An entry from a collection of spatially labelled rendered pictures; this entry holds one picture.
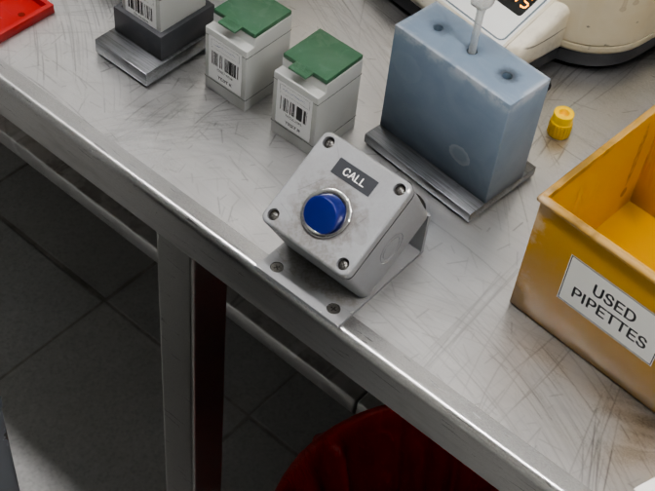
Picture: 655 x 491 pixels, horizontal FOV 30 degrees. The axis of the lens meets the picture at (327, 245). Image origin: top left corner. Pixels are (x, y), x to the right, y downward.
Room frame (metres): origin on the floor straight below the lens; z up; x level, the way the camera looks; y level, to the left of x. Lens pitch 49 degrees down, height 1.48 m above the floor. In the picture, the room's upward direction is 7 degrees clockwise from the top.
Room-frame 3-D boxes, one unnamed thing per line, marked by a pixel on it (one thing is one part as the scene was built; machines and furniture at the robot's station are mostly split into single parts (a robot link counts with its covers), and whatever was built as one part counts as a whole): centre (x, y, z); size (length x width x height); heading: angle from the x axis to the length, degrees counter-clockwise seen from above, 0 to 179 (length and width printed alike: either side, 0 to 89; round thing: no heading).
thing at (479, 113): (0.62, -0.08, 0.92); 0.10 x 0.07 x 0.10; 49
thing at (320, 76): (0.63, 0.02, 0.91); 0.05 x 0.04 x 0.07; 145
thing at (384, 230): (0.53, -0.02, 0.92); 0.13 x 0.07 x 0.08; 145
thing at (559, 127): (0.66, -0.16, 0.89); 0.02 x 0.02 x 0.02
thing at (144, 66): (0.71, 0.14, 0.89); 0.09 x 0.05 x 0.04; 145
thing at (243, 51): (0.67, 0.07, 0.91); 0.05 x 0.04 x 0.07; 145
